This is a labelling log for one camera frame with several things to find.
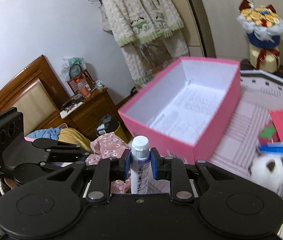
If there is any pink floral scrunchie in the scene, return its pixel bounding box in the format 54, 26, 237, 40
86, 132, 131, 193

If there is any white tube with cap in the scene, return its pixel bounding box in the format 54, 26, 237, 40
131, 135, 150, 194

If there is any pink cardboard box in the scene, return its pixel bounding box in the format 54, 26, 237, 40
119, 57, 241, 164

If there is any white plush cat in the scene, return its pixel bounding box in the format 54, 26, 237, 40
248, 155, 283, 194

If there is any red strawberry plush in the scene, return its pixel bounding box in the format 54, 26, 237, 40
258, 121, 280, 145

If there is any yellow bin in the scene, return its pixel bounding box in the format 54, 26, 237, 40
96, 115, 129, 143

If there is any wooden nightstand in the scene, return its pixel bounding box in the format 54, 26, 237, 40
63, 87, 123, 141

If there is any wooden bed headboard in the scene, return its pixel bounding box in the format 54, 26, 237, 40
0, 55, 69, 135

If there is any cream knitted cardigan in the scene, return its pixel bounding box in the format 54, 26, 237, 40
102, 0, 189, 89

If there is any flower bouquet blue wrap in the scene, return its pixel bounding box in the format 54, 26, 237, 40
236, 0, 283, 73

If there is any black clothes rack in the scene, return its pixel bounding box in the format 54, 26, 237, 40
188, 0, 216, 57

